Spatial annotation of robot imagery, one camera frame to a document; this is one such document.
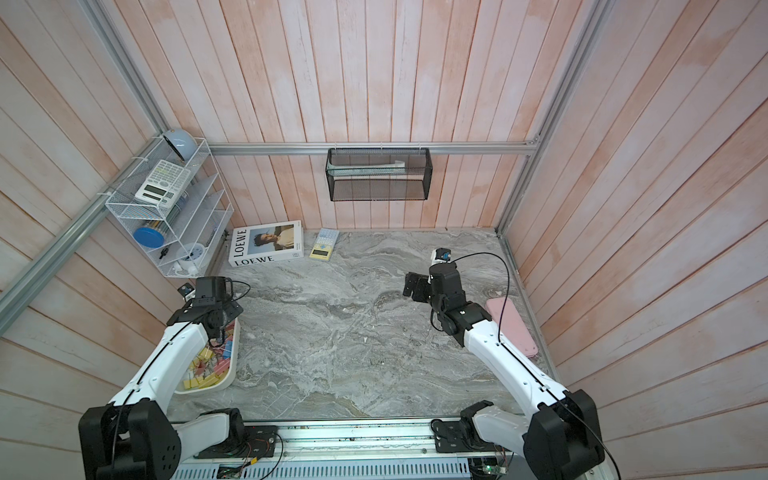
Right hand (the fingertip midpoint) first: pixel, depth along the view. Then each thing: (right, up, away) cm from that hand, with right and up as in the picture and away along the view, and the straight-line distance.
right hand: (419, 275), depth 83 cm
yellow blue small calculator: (-33, +10, +31) cm, 46 cm away
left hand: (-57, -12, +1) cm, 58 cm away
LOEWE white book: (-54, +11, +28) cm, 62 cm away
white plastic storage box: (-58, -26, -1) cm, 64 cm away
